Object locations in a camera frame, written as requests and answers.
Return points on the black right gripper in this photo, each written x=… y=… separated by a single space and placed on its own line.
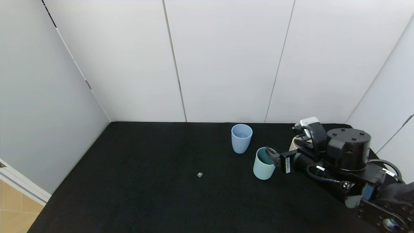
x=286 y=163

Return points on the mint green plastic cup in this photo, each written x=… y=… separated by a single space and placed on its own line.
x=262 y=170

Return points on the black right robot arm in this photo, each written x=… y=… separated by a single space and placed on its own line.
x=349 y=149

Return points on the beige plastic cup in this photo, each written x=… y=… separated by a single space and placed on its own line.
x=293 y=144

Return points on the light blue plastic cup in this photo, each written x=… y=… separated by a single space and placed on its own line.
x=241 y=144

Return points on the black tablecloth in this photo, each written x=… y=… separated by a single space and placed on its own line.
x=145 y=181

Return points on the small dark door hinge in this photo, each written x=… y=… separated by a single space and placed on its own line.
x=2 y=165

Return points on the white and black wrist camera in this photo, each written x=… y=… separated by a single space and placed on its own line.
x=318 y=136

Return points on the small wall panel hinge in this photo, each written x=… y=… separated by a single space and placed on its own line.
x=88 y=84
x=407 y=120

